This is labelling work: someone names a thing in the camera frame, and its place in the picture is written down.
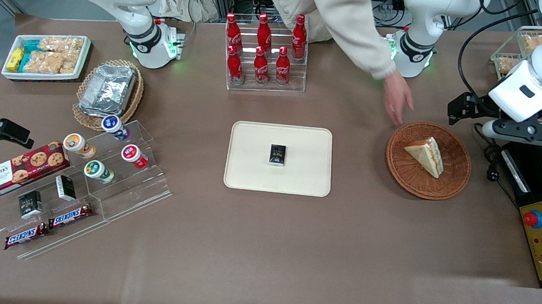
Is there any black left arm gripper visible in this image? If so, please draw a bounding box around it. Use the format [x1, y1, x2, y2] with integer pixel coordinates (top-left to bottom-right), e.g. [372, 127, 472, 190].
[446, 90, 501, 129]

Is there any triangular sandwich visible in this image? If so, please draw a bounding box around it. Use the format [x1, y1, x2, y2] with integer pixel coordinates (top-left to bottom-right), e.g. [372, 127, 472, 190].
[402, 135, 446, 179]

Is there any person's forearm in cream sleeve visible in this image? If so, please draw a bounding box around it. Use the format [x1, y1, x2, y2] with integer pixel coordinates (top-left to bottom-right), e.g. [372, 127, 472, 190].
[305, 0, 402, 81]

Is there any brown wicker basket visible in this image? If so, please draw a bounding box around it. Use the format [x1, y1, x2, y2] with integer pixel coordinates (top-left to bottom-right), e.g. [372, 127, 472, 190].
[383, 119, 474, 203]

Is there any white rectangular snack tray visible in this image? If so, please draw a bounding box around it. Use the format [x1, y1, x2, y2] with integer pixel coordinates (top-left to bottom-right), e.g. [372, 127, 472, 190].
[0, 30, 92, 86]

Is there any light woven basket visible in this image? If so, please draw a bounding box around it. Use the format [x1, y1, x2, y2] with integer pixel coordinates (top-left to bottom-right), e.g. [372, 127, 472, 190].
[71, 56, 147, 135]

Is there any cream plastic tray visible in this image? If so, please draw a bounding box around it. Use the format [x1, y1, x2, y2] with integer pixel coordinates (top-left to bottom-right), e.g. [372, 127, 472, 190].
[223, 120, 335, 198]

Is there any person's left hand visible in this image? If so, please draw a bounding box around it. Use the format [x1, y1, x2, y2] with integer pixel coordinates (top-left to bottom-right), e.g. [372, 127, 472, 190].
[380, 69, 418, 129]

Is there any red Walkers cookie box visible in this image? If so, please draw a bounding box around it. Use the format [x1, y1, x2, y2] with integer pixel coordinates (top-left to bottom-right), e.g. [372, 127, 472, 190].
[0, 137, 73, 205]

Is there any orange yogurt cup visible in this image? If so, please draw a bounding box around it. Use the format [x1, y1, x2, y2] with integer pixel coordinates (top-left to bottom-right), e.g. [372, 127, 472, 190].
[62, 132, 98, 160]

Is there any small black carton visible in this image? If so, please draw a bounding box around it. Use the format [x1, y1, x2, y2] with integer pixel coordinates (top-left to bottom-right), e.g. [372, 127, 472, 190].
[16, 189, 45, 221]
[53, 174, 79, 203]

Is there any bagged cracker pack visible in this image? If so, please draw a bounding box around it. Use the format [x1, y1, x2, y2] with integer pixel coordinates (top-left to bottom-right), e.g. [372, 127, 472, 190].
[496, 55, 522, 78]
[520, 33, 542, 55]

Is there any yellow snack pack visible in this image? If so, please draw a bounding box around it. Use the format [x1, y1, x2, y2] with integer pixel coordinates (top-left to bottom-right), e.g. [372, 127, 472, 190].
[6, 46, 25, 73]

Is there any clear rice cracker pack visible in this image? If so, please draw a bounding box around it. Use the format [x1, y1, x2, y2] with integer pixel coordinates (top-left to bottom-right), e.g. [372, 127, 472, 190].
[39, 34, 85, 55]
[23, 49, 82, 77]

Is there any green yogurt cup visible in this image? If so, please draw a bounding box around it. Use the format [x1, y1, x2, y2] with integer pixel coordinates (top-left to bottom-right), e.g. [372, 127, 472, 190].
[82, 159, 116, 185]

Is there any teal snack pack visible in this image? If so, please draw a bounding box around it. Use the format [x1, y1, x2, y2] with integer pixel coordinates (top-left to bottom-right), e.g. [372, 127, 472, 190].
[18, 39, 42, 72]

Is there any blue lid yogurt cup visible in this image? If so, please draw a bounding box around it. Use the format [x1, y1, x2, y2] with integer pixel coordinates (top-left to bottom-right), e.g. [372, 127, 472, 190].
[100, 114, 132, 142]

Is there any Snickers bar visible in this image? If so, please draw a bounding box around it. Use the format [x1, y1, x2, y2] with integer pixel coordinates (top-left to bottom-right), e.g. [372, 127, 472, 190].
[4, 219, 50, 253]
[47, 200, 94, 233]

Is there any black appliance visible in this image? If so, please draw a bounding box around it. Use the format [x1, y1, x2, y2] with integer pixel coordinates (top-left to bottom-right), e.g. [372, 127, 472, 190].
[491, 138, 542, 289]

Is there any stack of foil trays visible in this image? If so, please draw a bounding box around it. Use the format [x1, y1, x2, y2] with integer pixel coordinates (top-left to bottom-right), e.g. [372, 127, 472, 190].
[78, 61, 138, 120]

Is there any red yogurt cup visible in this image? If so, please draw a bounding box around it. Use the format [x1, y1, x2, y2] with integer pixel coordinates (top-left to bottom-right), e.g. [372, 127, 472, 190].
[119, 143, 150, 170]

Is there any clear acrylic step display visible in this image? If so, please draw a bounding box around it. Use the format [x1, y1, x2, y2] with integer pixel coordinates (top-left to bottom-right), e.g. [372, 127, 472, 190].
[0, 110, 178, 271]

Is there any clear acrylic bottle rack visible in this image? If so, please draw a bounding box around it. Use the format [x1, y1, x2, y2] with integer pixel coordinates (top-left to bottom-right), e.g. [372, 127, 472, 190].
[221, 10, 312, 96]

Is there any red cola bottle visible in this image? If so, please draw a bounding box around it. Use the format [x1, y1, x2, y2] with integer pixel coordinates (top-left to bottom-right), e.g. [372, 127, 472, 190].
[225, 45, 247, 86]
[251, 46, 272, 87]
[274, 46, 293, 87]
[224, 12, 244, 51]
[290, 14, 309, 61]
[256, 12, 275, 51]

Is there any small black box gold print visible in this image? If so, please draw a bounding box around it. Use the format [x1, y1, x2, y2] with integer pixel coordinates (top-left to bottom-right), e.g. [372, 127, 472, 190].
[268, 144, 288, 167]

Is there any beige crumpled cloth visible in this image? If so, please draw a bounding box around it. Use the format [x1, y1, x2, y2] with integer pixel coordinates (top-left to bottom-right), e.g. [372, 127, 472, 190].
[147, 0, 221, 25]

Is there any black power cable with plug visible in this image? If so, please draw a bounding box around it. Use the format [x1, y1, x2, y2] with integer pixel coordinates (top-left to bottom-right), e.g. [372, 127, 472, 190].
[468, 122, 527, 209]

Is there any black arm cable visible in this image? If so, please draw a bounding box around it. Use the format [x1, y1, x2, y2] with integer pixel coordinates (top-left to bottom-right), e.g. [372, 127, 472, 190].
[455, 0, 541, 105]

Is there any white wire rack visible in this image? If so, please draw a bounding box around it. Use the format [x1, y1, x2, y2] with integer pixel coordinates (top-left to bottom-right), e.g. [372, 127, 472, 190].
[486, 22, 542, 120]

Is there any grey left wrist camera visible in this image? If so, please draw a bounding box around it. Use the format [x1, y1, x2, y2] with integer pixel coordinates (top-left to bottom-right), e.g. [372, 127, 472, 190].
[480, 117, 542, 145]

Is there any background cable bundle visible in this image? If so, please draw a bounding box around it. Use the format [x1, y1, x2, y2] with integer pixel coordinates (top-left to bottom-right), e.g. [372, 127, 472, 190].
[365, 0, 407, 29]

